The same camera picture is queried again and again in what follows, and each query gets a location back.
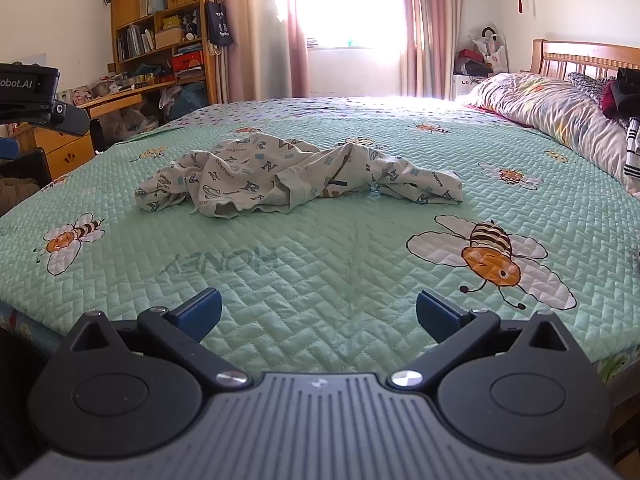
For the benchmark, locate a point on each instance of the pink and beige curtain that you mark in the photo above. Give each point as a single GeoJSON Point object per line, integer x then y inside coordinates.
{"type": "Point", "coordinates": [430, 25]}
{"type": "Point", "coordinates": [260, 35]}

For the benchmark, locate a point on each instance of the black chair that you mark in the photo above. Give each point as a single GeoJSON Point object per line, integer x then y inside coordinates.
{"type": "Point", "coordinates": [25, 165]}

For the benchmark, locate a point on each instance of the cardboard box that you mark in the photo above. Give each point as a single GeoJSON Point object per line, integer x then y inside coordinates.
{"type": "Point", "coordinates": [170, 38]}

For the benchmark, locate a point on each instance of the row of books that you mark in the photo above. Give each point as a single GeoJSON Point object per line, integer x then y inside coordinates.
{"type": "Point", "coordinates": [132, 42]}

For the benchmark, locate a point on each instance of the clear plastic bags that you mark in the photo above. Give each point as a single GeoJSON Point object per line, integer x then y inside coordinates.
{"type": "Point", "coordinates": [130, 122]}

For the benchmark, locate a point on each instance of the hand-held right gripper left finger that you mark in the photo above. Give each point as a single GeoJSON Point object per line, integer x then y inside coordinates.
{"type": "Point", "coordinates": [200, 310]}

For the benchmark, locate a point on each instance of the dark clothes pile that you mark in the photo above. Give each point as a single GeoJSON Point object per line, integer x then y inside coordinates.
{"type": "Point", "coordinates": [625, 92]}

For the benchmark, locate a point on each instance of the blue bag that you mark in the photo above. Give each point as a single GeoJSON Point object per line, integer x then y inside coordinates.
{"type": "Point", "coordinates": [195, 95]}

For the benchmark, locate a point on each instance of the white printed long-sleeve shirt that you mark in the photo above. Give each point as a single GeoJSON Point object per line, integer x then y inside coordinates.
{"type": "Point", "coordinates": [250, 175]}

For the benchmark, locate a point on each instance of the wooden desk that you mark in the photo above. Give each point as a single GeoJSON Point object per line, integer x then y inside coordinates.
{"type": "Point", "coordinates": [70, 152]}

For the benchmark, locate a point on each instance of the heap of shopping bags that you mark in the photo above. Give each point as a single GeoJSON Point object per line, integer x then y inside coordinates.
{"type": "Point", "coordinates": [485, 50]}

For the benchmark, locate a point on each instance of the window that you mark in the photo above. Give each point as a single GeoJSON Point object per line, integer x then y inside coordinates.
{"type": "Point", "coordinates": [350, 5]}

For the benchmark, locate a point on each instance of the red box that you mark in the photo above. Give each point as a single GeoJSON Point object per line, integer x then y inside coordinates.
{"type": "Point", "coordinates": [188, 62]}

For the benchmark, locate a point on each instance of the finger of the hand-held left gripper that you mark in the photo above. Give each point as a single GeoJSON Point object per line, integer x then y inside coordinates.
{"type": "Point", "coordinates": [7, 148]}

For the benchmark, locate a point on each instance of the white storage box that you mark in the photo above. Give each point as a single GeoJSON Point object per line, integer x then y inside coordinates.
{"type": "Point", "coordinates": [467, 86]}

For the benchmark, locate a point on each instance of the green quilted bee bedspread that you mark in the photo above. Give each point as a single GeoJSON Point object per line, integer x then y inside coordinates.
{"type": "Point", "coordinates": [325, 260]}

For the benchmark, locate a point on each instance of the desk photo frames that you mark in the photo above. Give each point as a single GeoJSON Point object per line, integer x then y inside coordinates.
{"type": "Point", "coordinates": [75, 95]}

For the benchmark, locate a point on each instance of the wooden headboard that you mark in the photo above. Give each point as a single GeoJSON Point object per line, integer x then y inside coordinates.
{"type": "Point", "coordinates": [585, 57]}

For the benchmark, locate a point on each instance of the wooden bookshelf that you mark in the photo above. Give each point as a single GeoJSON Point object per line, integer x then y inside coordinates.
{"type": "Point", "coordinates": [130, 5]}

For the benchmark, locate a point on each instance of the floral pink pillow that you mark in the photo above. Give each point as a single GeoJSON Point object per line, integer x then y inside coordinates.
{"type": "Point", "coordinates": [550, 110]}

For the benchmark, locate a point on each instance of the black and white patterned pillow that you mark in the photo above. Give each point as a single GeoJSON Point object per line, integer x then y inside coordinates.
{"type": "Point", "coordinates": [587, 85]}

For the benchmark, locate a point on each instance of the black and white striped garment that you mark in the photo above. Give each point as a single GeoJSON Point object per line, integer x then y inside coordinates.
{"type": "Point", "coordinates": [632, 150]}

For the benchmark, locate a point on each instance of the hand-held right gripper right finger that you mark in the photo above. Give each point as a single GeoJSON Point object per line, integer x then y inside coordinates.
{"type": "Point", "coordinates": [440, 312]}

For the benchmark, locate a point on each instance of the navy tote bag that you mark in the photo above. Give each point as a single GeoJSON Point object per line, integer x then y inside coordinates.
{"type": "Point", "coordinates": [218, 22]}

